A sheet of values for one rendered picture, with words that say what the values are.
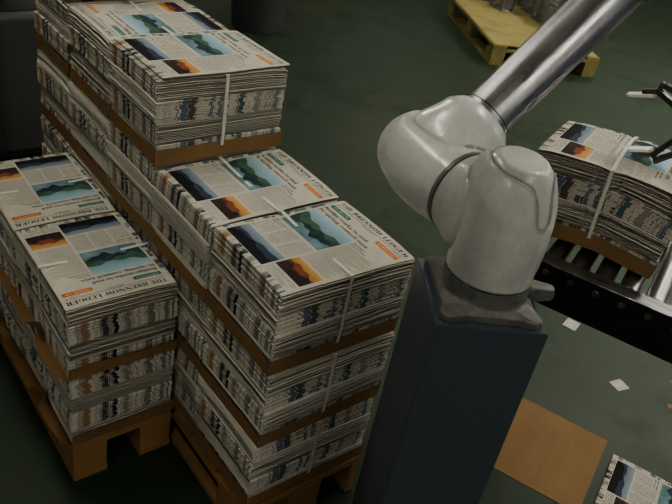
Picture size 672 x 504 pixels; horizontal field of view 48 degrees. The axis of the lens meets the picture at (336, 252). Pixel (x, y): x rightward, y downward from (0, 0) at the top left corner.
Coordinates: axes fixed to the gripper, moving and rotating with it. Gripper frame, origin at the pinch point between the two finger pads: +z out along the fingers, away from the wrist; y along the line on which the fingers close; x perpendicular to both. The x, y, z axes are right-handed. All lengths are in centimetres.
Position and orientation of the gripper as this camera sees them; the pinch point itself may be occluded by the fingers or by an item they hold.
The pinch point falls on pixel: (629, 121)
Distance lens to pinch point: 204.0
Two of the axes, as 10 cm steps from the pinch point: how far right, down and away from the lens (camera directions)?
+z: -8.5, -1.4, 5.0
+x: 5.1, -3.9, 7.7
